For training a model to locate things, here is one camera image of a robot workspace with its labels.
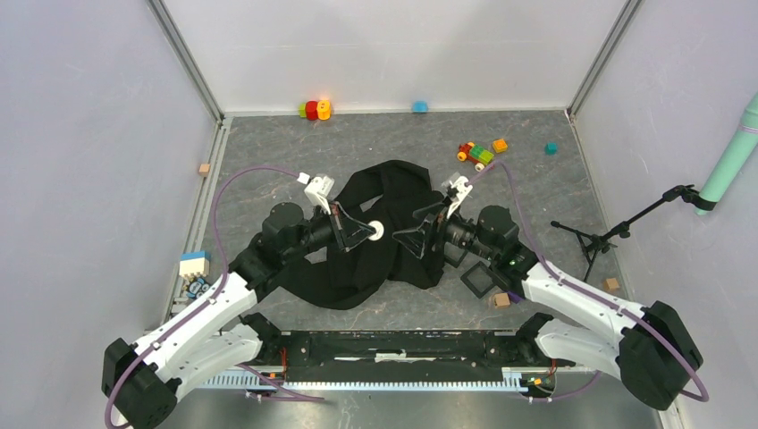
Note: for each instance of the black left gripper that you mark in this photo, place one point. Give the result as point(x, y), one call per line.
point(347, 231)

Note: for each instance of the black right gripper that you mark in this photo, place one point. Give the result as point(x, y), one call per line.
point(436, 221)

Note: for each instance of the white round brooch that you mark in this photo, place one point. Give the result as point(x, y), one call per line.
point(378, 229)

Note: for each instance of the black garment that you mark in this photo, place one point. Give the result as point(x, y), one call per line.
point(389, 193)

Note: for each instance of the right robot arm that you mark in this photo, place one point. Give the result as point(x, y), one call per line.
point(648, 348)

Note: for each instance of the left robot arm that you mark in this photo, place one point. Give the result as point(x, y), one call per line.
point(145, 379)

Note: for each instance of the black square tray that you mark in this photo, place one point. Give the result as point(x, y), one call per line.
point(478, 279)

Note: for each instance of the colourful toy brick car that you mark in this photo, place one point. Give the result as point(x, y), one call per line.
point(479, 156)

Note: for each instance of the brown wooden cube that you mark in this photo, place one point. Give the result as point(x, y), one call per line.
point(501, 300)

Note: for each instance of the orange cube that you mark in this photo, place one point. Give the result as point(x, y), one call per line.
point(500, 146)

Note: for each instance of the purple cube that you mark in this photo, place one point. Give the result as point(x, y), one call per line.
point(514, 298)

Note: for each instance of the blue round block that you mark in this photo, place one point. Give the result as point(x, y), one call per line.
point(419, 107)

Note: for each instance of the red yellow green toy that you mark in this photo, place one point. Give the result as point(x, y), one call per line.
point(313, 110)

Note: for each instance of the teal cube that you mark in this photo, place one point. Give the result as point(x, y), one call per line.
point(551, 148)

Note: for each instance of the blue white block toy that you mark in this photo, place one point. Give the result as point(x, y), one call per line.
point(194, 265)

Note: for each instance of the blue monster card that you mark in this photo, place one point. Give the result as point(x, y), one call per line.
point(196, 287)

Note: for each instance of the black tripod stand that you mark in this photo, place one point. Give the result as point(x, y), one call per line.
point(592, 245)

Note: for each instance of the mint green tube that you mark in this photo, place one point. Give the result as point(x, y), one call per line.
point(734, 156)

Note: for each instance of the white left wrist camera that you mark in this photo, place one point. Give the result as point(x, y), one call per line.
point(317, 190)

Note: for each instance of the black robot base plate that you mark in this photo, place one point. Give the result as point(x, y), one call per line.
point(400, 356)

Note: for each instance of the tan cube by wall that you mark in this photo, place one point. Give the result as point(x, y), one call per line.
point(611, 284)

